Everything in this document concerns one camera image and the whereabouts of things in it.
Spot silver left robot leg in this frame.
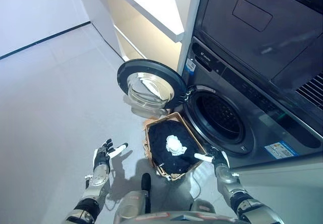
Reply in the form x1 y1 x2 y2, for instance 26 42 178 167
113 173 152 224

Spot silver robot torso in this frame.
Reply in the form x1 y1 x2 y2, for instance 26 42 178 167
133 210 238 224

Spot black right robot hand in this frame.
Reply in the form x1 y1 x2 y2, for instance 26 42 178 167
194 147 230 170

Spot dark grey stacked dryer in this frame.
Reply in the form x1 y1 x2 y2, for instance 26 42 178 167
193 0 323 107

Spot round glass washer door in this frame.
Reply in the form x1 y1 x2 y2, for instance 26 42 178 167
117 59 188 110

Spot white open shelf cabinet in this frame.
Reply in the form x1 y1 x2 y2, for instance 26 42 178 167
75 0 199 76

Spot small blue QR sticker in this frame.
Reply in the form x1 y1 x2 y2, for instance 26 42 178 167
185 57 197 72

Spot brown wicker laundry basket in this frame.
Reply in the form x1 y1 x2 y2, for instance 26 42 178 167
142 111 210 182

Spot silver right robot leg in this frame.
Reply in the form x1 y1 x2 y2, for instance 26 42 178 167
191 198 218 224

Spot black garment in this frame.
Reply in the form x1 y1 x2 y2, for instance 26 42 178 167
147 122 203 176

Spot grey front-load washing machine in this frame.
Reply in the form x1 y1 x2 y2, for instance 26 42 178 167
176 36 323 171

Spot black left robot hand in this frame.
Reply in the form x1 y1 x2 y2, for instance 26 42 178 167
93 138 129 169

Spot black baseboard strip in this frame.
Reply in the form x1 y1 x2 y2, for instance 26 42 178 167
0 21 91 60

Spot silver robot leg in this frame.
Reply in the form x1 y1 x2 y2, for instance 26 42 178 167
113 173 152 224
191 198 218 224

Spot white garment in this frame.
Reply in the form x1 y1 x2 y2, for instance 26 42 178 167
165 135 188 157

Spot large blue energy label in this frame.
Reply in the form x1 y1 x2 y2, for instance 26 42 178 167
264 140 296 160

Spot beige crumpled bag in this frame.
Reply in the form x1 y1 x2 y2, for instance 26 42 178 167
123 96 170 120

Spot silver robot legs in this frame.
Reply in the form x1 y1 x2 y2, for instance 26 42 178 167
186 170 203 200

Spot white cabinet side panel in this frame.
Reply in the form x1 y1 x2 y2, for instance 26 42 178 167
234 147 323 184

